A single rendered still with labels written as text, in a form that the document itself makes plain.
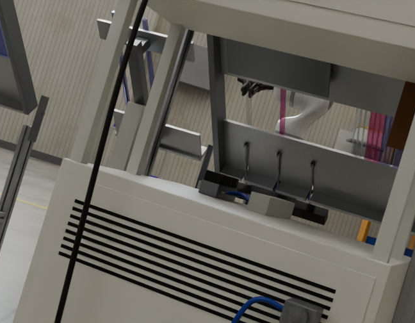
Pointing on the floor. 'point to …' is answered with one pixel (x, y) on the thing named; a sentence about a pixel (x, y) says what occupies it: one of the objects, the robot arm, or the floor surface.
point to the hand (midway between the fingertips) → (248, 89)
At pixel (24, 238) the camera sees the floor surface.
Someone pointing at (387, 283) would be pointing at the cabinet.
